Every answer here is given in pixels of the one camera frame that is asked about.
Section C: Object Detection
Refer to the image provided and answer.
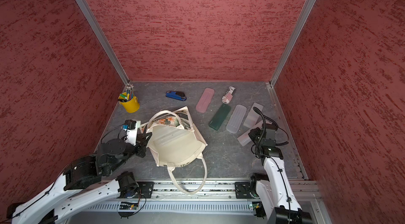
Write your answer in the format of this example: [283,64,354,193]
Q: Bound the clear ribbed pencil case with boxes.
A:
[226,105,247,134]

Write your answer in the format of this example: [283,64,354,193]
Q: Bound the green pencil case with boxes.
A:
[208,104,231,131]

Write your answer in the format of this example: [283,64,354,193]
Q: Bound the floral canvas tote bag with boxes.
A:
[140,106,208,195]

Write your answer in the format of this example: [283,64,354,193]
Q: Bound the pink pencil case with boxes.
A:
[196,88,215,113]

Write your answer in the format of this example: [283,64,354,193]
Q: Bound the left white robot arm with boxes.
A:
[6,133,152,224]

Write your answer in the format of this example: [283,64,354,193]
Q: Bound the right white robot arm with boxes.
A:
[248,124,313,224]

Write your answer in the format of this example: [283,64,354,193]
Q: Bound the yellow pen cup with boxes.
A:
[118,84,140,113]

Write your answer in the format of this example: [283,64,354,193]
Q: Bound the flag pattern can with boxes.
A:
[221,86,236,104]

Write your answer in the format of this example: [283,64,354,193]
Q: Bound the blue black stapler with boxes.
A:
[166,91,187,101]

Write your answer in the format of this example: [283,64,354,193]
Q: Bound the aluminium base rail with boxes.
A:
[52,178,323,224]

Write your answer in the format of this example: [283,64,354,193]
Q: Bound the right corner aluminium post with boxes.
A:
[270,0,316,88]

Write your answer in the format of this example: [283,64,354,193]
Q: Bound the corner aluminium post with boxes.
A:
[270,0,316,88]
[75,0,130,84]

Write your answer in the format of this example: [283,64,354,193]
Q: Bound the left corner aluminium post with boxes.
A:
[75,0,130,84]

